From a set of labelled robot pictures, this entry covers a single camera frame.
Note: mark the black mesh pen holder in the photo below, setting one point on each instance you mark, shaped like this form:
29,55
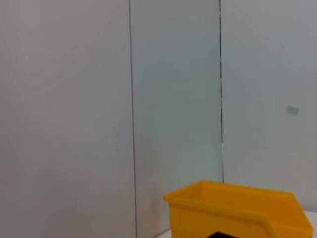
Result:
221,235

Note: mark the yellow plastic storage bin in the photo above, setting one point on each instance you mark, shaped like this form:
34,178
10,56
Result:
223,213

